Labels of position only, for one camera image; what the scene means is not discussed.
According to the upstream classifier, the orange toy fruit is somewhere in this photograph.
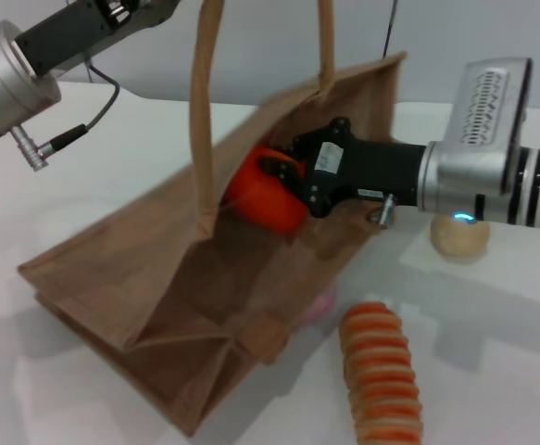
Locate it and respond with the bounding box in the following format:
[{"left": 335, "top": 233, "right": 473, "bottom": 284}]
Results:
[{"left": 222, "top": 146, "right": 310, "bottom": 234}]

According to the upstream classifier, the orange striped toy bread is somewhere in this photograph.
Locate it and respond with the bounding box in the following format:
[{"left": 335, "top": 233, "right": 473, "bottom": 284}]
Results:
[{"left": 337, "top": 301, "right": 424, "bottom": 445}]

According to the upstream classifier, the pink toy peach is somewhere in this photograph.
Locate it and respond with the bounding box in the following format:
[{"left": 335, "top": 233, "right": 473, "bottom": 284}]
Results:
[{"left": 304, "top": 286, "right": 336, "bottom": 326}]

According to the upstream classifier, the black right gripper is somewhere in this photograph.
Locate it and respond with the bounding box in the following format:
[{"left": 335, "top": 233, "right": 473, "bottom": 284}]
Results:
[{"left": 260, "top": 117, "right": 428, "bottom": 220}]

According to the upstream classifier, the beige round toy fruit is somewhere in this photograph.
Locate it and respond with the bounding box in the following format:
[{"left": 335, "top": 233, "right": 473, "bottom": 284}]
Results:
[{"left": 430, "top": 215, "right": 491, "bottom": 260}]

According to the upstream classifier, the brown jute handbag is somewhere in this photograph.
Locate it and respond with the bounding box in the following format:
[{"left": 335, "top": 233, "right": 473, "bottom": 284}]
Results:
[{"left": 17, "top": 0, "right": 408, "bottom": 438}]

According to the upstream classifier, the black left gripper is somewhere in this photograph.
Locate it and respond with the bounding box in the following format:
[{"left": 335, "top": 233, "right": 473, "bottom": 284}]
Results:
[{"left": 13, "top": 0, "right": 181, "bottom": 78}]

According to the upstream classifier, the left arm connector cable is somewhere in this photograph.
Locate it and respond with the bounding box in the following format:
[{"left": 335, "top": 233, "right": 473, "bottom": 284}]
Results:
[{"left": 9, "top": 51, "right": 122, "bottom": 173}]

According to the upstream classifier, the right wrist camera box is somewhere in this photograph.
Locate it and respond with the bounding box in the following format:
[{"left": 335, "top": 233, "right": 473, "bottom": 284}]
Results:
[{"left": 441, "top": 57, "right": 534, "bottom": 197}]

